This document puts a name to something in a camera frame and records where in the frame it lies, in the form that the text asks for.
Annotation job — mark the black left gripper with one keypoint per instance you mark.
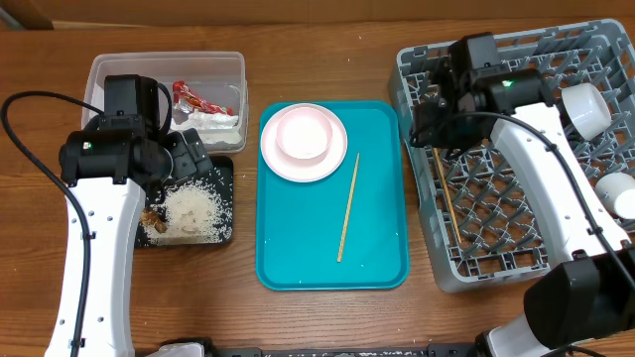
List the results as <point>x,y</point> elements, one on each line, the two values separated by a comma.
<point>189,161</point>

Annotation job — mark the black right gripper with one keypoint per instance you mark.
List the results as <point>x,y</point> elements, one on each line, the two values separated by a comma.
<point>432,134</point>

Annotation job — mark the wooden chopstick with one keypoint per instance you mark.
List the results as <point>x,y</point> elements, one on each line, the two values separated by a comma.
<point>448,202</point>
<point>348,210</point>

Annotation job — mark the white tissue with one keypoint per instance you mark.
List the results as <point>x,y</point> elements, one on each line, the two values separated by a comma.
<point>213,126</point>

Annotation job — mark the pile of rice grains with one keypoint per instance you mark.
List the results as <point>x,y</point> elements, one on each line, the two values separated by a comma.
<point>191,213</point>

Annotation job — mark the red snack wrapper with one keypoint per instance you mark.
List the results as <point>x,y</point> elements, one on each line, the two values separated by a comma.
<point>187,101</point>

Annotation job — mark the brown food scrap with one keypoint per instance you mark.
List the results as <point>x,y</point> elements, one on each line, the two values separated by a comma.
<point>152,218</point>

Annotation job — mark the small pink plate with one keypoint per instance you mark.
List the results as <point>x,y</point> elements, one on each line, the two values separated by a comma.
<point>304,133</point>

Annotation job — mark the large white plate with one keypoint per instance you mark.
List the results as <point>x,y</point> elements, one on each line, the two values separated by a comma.
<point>303,170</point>

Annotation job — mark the grey bowl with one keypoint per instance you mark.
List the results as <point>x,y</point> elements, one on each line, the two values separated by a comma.
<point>587,109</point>

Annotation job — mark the small white cup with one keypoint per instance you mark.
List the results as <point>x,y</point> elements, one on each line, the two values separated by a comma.
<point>616,192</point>

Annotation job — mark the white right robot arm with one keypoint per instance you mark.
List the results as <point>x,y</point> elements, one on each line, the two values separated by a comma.
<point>589,291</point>

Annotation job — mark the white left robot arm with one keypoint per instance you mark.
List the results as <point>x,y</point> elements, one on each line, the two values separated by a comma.
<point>110,174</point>

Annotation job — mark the black plastic tray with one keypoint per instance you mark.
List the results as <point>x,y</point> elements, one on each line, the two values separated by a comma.
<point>223,198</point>

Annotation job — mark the clear plastic bin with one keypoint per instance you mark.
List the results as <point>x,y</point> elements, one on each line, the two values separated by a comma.
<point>216,77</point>

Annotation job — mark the teal plastic tray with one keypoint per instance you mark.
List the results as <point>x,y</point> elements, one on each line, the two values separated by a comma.
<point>299,224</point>

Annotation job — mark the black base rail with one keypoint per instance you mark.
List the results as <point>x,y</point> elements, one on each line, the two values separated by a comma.
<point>203,346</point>

